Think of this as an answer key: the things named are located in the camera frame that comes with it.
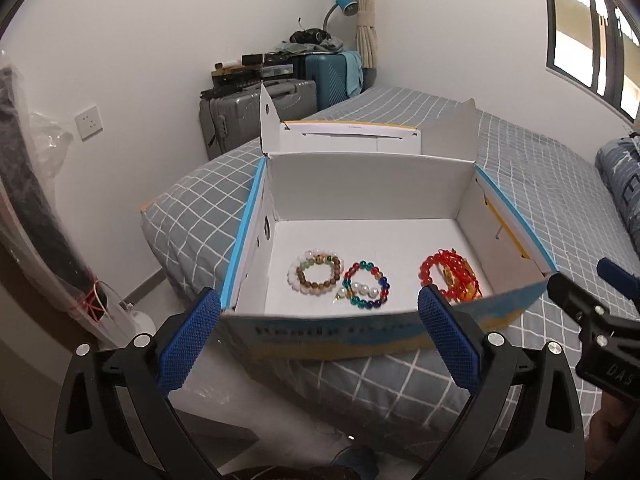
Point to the blue patterned quilt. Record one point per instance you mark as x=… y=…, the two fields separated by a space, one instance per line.
x=622 y=180

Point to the teal suitcase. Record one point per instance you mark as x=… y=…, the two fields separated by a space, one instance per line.
x=325 y=80

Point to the white wall socket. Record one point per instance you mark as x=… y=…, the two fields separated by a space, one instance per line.
x=89 y=122

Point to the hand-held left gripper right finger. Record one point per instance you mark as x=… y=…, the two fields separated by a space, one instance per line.
x=447 y=335

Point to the black bag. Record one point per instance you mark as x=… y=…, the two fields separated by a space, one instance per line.
x=312 y=37

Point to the dark framed window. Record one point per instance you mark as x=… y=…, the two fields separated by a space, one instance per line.
x=595 y=25

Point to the blue desk lamp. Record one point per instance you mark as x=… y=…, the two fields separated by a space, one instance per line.
x=345 y=2

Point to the white round base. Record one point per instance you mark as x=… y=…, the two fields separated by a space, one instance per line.
x=135 y=327

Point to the beige curtain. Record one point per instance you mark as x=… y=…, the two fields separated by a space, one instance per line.
x=365 y=10

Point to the plastic wrapped black object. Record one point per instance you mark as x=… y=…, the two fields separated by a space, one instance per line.
x=35 y=200

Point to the grey suitcase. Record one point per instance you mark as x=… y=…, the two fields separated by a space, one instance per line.
x=240 y=120

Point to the bed with grey checked sheet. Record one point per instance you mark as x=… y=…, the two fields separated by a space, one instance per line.
x=360 y=390

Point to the white cardboard box blue trim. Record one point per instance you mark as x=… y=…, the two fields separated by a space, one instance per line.
x=370 y=240

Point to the stack of black boxes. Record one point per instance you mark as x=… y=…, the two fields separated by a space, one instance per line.
x=245 y=72

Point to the light blue cloth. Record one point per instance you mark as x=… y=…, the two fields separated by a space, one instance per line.
x=354 y=72

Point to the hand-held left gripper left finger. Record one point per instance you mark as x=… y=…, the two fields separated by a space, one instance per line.
x=192 y=335

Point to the blue rounded object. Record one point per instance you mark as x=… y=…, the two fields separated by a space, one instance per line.
x=355 y=462

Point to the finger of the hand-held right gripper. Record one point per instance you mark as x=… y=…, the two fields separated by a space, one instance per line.
x=575 y=295
x=620 y=277

